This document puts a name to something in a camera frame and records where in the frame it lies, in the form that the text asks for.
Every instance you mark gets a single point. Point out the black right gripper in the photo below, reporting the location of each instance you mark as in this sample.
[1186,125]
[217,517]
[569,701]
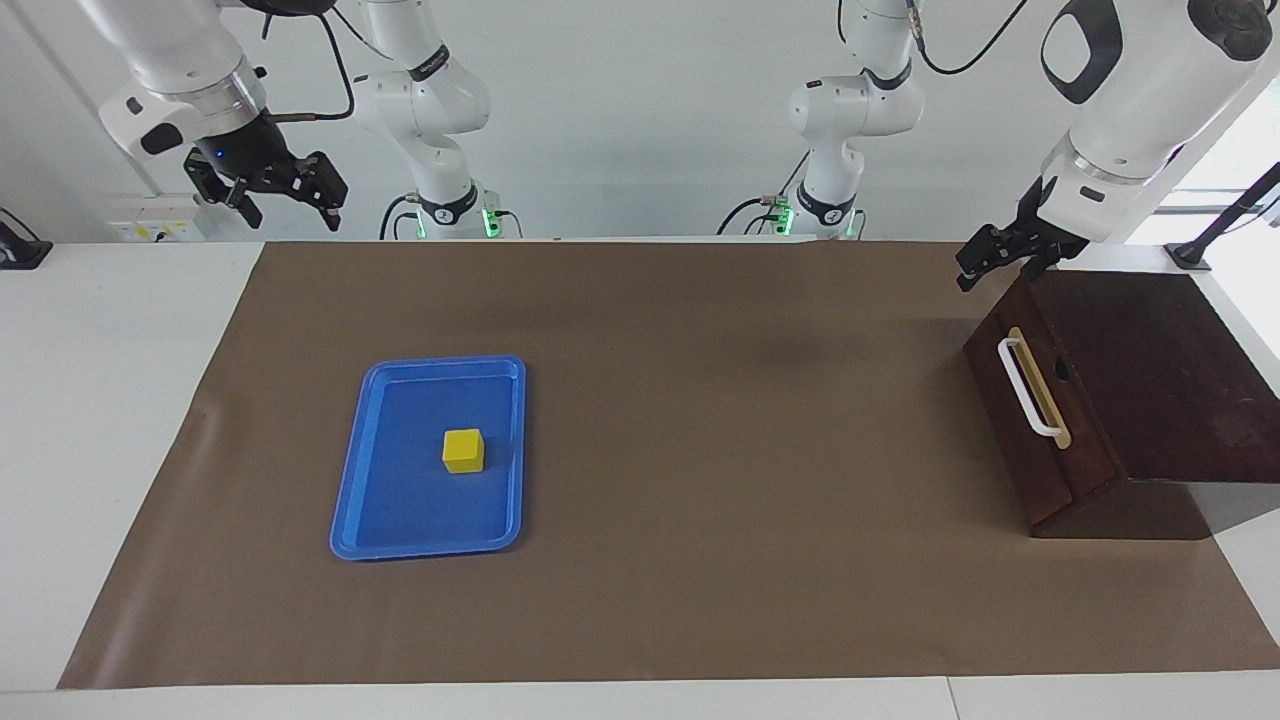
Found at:
[248,150]

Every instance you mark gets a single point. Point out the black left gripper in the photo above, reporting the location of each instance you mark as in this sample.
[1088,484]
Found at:
[1045,235]

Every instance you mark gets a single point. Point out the wooden drawer with dark face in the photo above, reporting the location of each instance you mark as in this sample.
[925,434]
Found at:
[1065,470]

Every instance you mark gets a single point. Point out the yellow cube block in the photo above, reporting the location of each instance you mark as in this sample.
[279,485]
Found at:
[463,452]

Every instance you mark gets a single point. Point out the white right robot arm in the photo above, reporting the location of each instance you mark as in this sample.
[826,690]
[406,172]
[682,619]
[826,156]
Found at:
[170,50]

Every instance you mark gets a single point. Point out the black stand arm with base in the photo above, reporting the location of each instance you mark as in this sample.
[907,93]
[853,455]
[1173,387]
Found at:
[1225,215]

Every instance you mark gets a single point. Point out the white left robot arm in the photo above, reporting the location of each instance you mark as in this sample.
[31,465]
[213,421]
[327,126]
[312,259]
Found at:
[1150,90]

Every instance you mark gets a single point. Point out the dark wooden drawer cabinet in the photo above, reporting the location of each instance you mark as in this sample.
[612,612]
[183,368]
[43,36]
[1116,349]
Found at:
[1180,380]

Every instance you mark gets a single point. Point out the blue plastic tray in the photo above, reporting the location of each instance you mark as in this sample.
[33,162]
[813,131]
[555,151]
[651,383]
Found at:
[400,500]

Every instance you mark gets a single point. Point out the brown paper table mat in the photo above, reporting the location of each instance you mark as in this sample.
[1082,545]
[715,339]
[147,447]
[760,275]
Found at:
[700,450]

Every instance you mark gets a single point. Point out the white wall socket box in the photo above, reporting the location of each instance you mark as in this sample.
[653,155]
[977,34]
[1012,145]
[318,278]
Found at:
[150,218]

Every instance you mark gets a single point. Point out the black table clamp mount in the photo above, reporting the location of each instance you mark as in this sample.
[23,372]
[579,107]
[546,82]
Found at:
[20,250]

